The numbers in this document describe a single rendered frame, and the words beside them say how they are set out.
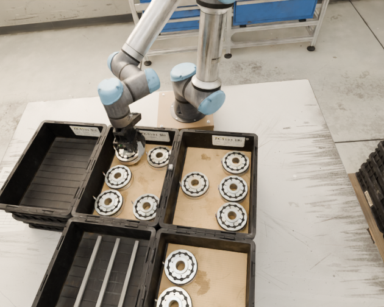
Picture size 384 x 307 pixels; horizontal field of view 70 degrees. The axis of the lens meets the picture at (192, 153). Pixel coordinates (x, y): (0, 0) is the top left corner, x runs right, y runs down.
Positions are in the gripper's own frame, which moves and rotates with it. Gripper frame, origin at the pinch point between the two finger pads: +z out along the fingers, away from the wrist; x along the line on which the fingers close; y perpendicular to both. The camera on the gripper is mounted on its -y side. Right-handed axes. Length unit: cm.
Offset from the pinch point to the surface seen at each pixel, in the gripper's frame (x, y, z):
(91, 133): -21.6, -7.2, -0.5
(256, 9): 52, -187, 35
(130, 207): 2.3, 22.1, 4.9
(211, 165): 30.2, 1.5, 3.5
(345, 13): 155, -264, 75
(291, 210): 63, 11, 16
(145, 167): 4.2, 4.5, 4.2
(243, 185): 42.8, 10.9, 0.6
